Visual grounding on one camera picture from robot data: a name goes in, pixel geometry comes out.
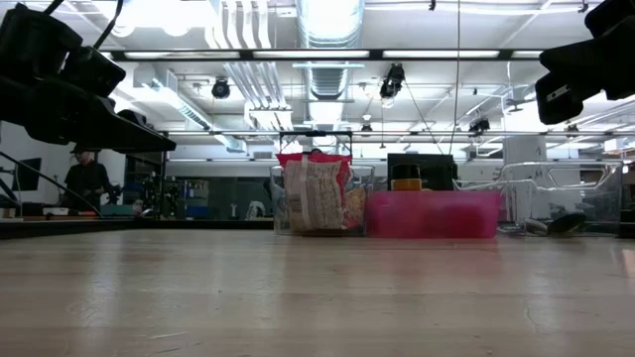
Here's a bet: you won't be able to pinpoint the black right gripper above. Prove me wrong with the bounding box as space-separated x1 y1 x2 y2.
534 22 635 126

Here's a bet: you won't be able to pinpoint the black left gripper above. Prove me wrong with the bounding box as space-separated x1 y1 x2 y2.
0 2 178 154

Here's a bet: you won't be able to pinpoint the red noodle packet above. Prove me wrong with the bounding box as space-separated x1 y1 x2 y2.
276 151 352 234

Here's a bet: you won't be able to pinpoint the person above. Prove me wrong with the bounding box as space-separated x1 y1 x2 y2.
63 143 113 212

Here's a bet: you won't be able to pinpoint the teal box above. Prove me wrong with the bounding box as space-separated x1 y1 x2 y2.
100 204 134 218

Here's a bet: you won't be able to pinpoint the black ceiling spotlight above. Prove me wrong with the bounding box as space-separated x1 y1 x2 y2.
468 116 492 136
211 77 232 100
379 62 407 100

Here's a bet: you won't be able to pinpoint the clear plastic bin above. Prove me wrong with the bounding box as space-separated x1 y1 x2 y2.
453 159 624 237
269 163 376 237

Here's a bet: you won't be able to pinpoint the blue storage crates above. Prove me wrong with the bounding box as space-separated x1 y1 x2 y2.
177 178 210 219

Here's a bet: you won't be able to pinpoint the pink plastic bin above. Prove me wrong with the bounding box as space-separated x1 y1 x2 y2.
364 189 503 239

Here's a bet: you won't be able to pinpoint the black workstation frame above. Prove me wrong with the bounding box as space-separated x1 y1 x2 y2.
90 129 171 219

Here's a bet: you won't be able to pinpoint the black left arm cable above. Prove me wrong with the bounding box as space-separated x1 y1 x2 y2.
0 151 102 218

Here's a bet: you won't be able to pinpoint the black wall monitor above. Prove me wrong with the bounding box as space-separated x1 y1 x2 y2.
12 157 43 192

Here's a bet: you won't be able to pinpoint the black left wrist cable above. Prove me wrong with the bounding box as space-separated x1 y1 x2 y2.
92 0 125 51

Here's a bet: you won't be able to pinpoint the black aluminium table frame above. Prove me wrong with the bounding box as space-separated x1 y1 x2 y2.
0 217 635 240

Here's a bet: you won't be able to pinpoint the black background frame stand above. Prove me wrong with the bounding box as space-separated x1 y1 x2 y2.
278 129 354 160

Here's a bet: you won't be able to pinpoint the black overhead frame bar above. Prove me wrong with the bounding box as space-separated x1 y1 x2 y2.
101 48 547 62

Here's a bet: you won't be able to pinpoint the silver ceiling air duct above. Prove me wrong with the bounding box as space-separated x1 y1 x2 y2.
296 0 366 100

